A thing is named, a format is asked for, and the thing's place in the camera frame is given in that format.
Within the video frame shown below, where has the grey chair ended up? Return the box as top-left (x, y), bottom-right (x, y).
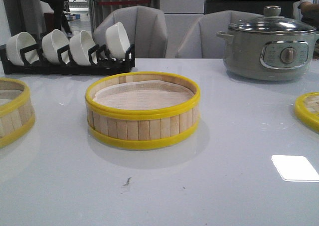
top-left (175, 10), bottom-right (259, 59)
top-left (92, 5), bottom-right (168, 58)

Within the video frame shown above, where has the bamboo steamer basket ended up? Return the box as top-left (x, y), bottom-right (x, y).
top-left (0, 78), bottom-right (35, 148)
top-left (85, 71), bottom-right (200, 150)

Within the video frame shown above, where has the white cabinet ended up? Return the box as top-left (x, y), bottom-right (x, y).
top-left (159, 0), bottom-right (205, 58)

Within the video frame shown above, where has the red belt barrier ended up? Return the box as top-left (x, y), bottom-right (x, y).
top-left (97, 0), bottom-right (152, 5)

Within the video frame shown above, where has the glass pot lid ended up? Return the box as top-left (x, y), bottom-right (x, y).
top-left (228, 5), bottom-right (317, 35)

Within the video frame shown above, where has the standing person in black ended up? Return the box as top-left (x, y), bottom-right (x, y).
top-left (41, 0), bottom-right (73, 37)

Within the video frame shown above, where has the seated person at right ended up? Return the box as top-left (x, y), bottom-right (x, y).
top-left (298, 0), bottom-right (319, 28)

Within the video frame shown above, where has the dark counter sideboard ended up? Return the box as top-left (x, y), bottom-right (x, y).
top-left (204, 0), bottom-right (299, 17)

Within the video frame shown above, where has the right grey chair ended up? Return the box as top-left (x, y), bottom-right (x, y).
top-left (175, 10), bottom-right (259, 59)

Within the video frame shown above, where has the white bowl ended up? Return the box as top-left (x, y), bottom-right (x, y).
top-left (42, 29), bottom-right (69, 64)
top-left (5, 32), bottom-right (36, 66)
top-left (105, 22), bottom-right (130, 59)
top-left (69, 30), bottom-right (96, 66)

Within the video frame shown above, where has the bamboo steamer lid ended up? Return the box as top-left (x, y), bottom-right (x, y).
top-left (294, 92), bottom-right (319, 133)

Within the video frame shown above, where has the black dish rack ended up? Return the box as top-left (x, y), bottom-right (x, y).
top-left (0, 43), bottom-right (135, 76)

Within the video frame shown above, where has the grey electric cooking pot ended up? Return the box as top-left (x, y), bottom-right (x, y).
top-left (216, 30), bottom-right (319, 81)

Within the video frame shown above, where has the left grey chair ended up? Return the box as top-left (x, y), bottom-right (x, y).
top-left (92, 5), bottom-right (168, 58)

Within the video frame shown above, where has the white steamer liner cloth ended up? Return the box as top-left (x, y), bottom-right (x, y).
top-left (93, 80), bottom-right (194, 110)

